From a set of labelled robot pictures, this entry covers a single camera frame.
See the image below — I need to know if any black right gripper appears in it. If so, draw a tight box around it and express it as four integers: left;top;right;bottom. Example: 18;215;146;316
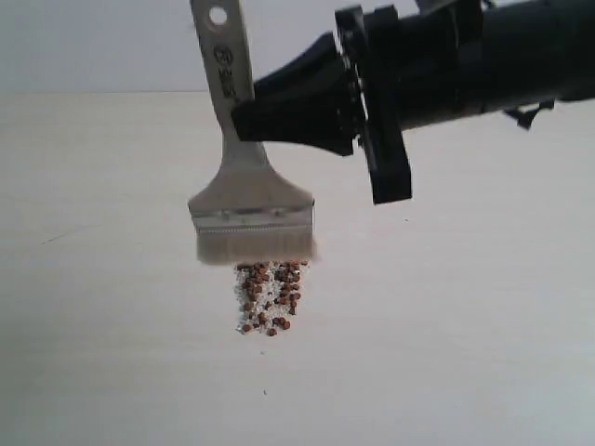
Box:
231;4;483;204

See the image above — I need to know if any wooden paint brush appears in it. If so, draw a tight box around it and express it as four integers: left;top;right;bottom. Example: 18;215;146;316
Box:
188;1;317;266

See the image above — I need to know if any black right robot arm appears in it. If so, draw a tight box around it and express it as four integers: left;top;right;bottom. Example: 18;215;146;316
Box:
231;1;594;204

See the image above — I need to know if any pile of pellets and crumbs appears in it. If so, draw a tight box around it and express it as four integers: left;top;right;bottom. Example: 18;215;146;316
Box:
234;260;311;337

